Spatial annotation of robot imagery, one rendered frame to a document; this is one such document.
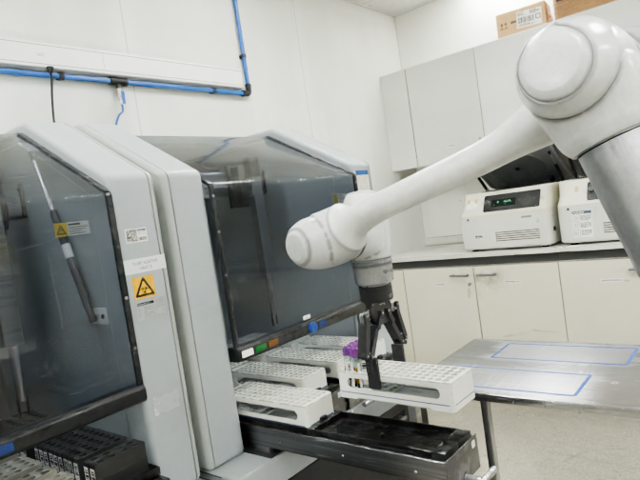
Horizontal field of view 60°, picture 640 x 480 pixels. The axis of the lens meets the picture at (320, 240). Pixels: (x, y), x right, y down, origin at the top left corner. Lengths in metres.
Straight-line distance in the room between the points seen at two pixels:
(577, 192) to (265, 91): 1.83
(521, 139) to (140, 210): 0.78
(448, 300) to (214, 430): 2.54
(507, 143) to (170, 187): 0.73
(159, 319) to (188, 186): 0.31
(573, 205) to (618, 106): 2.57
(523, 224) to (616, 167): 2.64
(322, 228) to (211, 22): 2.17
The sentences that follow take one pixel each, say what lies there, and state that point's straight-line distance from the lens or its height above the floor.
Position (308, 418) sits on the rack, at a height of 0.84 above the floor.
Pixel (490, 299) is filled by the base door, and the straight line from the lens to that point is 3.59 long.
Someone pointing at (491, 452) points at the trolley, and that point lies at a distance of 1.97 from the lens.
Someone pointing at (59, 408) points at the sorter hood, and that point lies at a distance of 1.17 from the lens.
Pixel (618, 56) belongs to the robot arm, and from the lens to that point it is 0.80.
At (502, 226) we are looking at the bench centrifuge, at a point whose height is 1.05.
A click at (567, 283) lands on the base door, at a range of 3.42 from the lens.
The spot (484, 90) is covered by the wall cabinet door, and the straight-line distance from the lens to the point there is 3.83.
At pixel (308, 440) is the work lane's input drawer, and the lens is 1.31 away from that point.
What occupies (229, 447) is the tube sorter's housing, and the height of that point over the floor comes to 0.77.
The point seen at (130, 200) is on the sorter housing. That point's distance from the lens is 1.25.
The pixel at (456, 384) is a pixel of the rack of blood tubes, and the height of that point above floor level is 0.91.
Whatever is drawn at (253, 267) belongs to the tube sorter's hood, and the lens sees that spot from 1.43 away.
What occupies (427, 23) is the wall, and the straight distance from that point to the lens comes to 4.48.
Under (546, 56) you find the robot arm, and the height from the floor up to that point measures 1.45.
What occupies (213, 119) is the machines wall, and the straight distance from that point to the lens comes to 2.92.
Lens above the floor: 1.30
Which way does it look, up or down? 3 degrees down
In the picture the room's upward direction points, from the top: 8 degrees counter-clockwise
